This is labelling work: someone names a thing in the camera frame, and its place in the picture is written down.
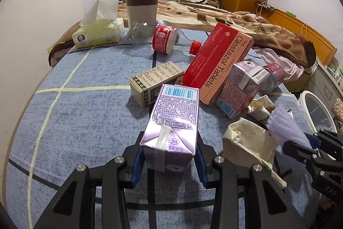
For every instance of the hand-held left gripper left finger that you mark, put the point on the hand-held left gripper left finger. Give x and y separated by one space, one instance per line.
136 167

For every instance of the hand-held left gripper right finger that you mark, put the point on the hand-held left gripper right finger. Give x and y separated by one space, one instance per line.
201 167

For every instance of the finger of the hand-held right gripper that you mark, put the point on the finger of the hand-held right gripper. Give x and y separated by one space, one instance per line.
297 151
312 139

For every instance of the clear plastic wrapper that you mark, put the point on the clear plastic wrapper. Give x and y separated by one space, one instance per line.
288 127

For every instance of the white round trash bin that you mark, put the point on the white round trash bin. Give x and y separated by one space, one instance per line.
316 111

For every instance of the purple milk carton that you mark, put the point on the purple milk carton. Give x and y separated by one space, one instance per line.
171 121

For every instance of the pink patterned milk carton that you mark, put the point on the pink patterned milk carton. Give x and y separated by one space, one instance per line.
237 89

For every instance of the clear plastic bottle red cap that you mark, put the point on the clear plastic bottle red cap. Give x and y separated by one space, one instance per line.
195 47

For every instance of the floral cloth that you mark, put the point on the floral cloth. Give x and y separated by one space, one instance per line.
338 111

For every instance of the large crumpled paper bag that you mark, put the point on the large crumpled paper bag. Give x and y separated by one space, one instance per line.
246 140

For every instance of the small crumpled paper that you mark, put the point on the small crumpled paper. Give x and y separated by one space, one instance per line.
261 109

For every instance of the grey drawer dresser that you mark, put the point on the grey drawer dresser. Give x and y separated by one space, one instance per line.
324 84

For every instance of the blue patterned mat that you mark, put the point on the blue patterned mat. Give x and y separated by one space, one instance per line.
88 116

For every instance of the cluster of medicine boxes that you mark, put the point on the cluster of medicine boxes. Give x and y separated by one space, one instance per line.
336 72

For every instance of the pink drink can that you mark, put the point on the pink drink can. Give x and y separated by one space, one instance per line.
274 74

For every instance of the pale pink bed sheet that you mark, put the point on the pale pink bed sheet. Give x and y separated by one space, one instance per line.
284 65

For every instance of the beige and green small box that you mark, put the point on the beige and green small box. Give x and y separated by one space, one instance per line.
152 78

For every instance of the red medicine box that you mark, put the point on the red medicine box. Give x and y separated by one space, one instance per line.
214 62

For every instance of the wooden bed headboard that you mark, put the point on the wooden bed headboard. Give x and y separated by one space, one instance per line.
302 29

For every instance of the brown paw print blanket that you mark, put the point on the brown paw print blanket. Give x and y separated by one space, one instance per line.
273 33

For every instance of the yellow tissue pack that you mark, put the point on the yellow tissue pack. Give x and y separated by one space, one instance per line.
99 31

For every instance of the power strip with chargers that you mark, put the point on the power strip with chargers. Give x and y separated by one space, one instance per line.
264 6

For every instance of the white and brown thermos cup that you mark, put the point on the white and brown thermos cup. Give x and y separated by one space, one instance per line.
141 7

